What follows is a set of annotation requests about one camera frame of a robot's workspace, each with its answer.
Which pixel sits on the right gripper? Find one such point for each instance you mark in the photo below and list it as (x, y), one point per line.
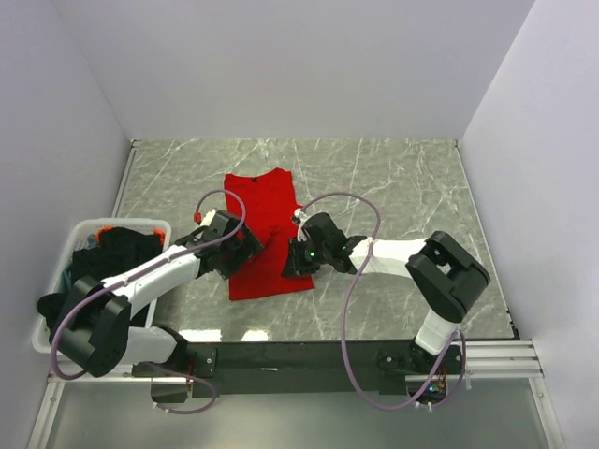
(295, 265)

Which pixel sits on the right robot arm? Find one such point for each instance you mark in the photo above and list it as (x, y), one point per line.
(447, 276)

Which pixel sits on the white laundry basket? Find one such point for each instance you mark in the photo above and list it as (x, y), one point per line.
(80, 238)

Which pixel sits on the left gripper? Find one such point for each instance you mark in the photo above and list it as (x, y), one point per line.
(248, 247)

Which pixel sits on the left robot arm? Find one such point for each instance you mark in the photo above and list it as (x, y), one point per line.
(94, 329)

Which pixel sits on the black base beam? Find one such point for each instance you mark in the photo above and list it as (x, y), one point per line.
(387, 367)

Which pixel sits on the aluminium rail frame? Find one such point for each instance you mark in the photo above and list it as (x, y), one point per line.
(486, 359)

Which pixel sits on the red polo shirt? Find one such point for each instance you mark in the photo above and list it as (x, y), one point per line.
(270, 201)

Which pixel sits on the black garment in basket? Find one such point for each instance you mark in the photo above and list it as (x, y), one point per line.
(118, 251)

